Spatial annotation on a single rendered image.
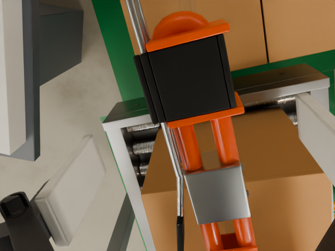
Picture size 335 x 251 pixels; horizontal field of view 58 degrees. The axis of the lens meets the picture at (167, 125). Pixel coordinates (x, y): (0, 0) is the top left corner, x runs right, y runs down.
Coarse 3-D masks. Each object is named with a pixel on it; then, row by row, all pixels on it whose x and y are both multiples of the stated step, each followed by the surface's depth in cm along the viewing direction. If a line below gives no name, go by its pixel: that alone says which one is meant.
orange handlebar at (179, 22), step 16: (176, 16) 27; (192, 16) 27; (160, 32) 27; (176, 32) 27; (176, 128) 31; (192, 128) 31; (224, 128) 30; (192, 144) 32; (224, 144) 31; (192, 160) 32; (224, 160) 32; (208, 224) 35; (240, 224) 35; (208, 240) 36; (224, 240) 39; (240, 240) 36
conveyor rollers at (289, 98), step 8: (288, 96) 96; (248, 104) 98; (256, 104) 97; (264, 104) 97; (272, 104) 97; (280, 104) 98; (296, 112) 100; (296, 120) 99; (128, 128) 105; (136, 128) 104; (144, 128) 104; (152, 128) 105; (136, 144) 108; (144, 144) 107; (152, 144) 107; (136, 152) 108; (144, 152) 108; (144, 168) 111
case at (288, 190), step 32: (160, 128) 99; (256, 128) 85; (288, 128) 81; (160, 160) 79; (256, 160) 70; (288, 160) 67; (160, 192) 66; (256, 192) 64; (288, 192) 63; (320, 192) 62; (160, 224) 69; (192, 224) 68; (224, 224) 68; (256, 224) 67; (288, 224) 66; (320, 224) 66
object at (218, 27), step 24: (216, 24) 26; (168, 48) 26; (192, 48) 26; (216, 48) 26; (168, 72) 27; (192, 72) 27; (216, 72) 27; (168, 96) 28; (192, 96) 28; (216, 96) 28; (168, 120) 29; (192, 120) 29
